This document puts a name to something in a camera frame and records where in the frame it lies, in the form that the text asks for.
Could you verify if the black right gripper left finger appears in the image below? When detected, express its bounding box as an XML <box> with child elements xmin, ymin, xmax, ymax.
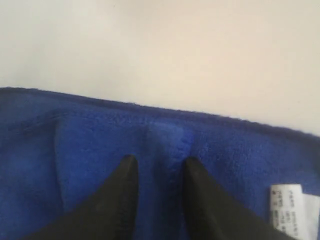
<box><xmin>25</xmin><ymin>155</ymin><xmax>139</xmax><ymax>240</ymax></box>

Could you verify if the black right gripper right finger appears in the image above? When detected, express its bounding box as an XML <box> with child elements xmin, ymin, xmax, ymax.
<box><xmin>182</xmin><ymin>157</ymin><xmax>290</xmax><ymax>240</ymax></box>

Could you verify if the blue towel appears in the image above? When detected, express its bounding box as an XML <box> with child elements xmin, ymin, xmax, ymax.
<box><xmin>0</xmin><ymin>88</ymin><xmax>320</xmax><ymax>240</ymax></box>

